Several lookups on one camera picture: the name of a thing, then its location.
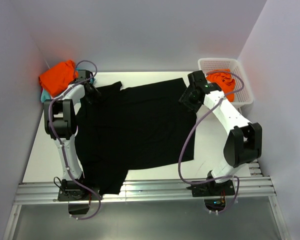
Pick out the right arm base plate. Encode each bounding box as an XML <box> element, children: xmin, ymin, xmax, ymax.
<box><xmin>186</xmin><ymin>180</ymin><xmax>235</xmax><ymax>197</ymax></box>

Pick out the teal folded t shirt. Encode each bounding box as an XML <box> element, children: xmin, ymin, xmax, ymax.
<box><xmin>40</xmin><ymin>88</ymin><xmax>51</xmax><ymax>103</ymax></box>

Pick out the orange folded t shirt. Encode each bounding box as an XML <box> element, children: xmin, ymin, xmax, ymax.
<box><xmin>38</xmin><ymin>60</ymin><xmax>78</xmax><ymax>97</ymax></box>

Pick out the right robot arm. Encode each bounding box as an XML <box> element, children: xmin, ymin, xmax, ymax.
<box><xmin>178</xmin><ymin>83</ymin><xmax>263</xmax><ymax>184</ymax></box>

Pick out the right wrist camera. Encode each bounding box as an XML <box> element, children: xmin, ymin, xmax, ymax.
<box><xmin>187</xmin><ymin>70</ymin><xmax>222</xmax><ymax>94</ymax></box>

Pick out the orange crumpled t shirt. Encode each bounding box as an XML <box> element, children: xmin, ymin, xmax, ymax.
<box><xmin>206</xmin><ymin>69</ymin><xmax>236</xmax><ymax>94</ymax></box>

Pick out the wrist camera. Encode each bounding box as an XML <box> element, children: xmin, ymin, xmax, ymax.
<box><xmin>77</xmin><ymin>69</ymin><xmax>93</xmax><ymax>81</ymax></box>
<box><xmin>187</xmin><ymin>70</ymin><xmax>222</xmax><ymax>94</ymax></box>

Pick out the aluminium mounting rail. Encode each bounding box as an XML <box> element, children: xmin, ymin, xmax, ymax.
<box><xmin>13</xmin><ymin>177</ymin><xmax>276</xmax><ymax>205</ymax></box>

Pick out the black t shirt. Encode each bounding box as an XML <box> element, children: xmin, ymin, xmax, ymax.
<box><xmin>75</xmin><ymin>78</ymin><xmax>197</xmax><ymax>195</ymax></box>

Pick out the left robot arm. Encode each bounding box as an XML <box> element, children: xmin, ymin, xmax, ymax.
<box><xmin>43</xmin><ymin>80</ymin><xmax>101</xmax><ymax>181</ymax></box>

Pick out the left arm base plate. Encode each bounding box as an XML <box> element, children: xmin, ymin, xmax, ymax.
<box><xmin>57</xmin><ymin>179</ymin><xmax>102</xmax><ymax>202</ymax></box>

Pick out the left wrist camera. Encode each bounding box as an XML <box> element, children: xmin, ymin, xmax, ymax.
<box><xmin>77</xmin><ymin>69</ymin><xmax>93</xmax><ymax>81</ymax></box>

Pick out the white plastic basket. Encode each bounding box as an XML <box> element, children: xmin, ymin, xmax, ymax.
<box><xmin>197</xmin><ymin>57</ymin><xmax>255</xmax><ymax>110</ymax></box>

